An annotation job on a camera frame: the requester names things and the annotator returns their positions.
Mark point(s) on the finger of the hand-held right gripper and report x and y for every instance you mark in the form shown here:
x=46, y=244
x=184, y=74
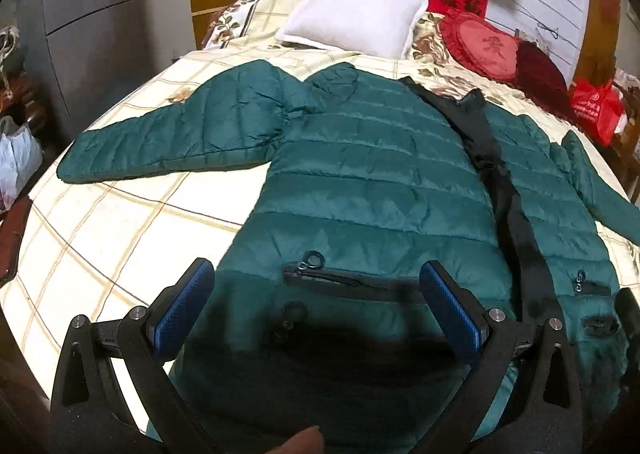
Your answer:
x=629, y=319

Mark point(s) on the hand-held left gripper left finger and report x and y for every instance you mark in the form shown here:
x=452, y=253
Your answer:
x=186, y=301

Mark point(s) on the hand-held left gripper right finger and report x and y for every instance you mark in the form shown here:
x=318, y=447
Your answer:
x=452, y=314

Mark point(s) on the dark green puffer jacket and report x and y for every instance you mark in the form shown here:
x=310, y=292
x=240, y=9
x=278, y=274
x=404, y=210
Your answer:
x=360, y=174

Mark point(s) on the person's left hand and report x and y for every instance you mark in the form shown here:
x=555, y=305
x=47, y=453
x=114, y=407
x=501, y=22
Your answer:
x=297, y=441

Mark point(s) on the bed with checked floral sheet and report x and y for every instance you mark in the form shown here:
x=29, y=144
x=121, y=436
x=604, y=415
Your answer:
x=125, y=234

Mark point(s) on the wooden side table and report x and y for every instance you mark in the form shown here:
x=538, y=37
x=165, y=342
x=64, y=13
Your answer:
x=631, y=134

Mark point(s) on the red plastic bag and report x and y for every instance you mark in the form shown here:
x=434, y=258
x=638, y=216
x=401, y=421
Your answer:
x=595, y=109

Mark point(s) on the white plastic bag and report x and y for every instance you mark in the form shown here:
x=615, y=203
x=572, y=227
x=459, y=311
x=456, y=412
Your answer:
x=17, y=159

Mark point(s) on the dark red cushion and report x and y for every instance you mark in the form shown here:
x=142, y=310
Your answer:
x=542, y=74

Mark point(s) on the cluttered wooden cabinet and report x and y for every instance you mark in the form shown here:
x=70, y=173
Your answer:
x=20, y=94

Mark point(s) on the red heart-shaped cushion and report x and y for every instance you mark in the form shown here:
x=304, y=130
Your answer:
x=480, y=44

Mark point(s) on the grey wardrobe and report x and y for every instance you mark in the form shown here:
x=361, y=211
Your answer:
x=90, y=9

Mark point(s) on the white square pillow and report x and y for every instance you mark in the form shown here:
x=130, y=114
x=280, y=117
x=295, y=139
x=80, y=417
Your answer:
x=350, y=14

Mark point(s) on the dark red bed frame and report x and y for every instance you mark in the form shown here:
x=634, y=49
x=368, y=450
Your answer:
x=15, y=244

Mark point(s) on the wooden wall trim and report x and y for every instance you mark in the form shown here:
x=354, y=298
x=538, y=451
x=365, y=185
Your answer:
x=602, y=9

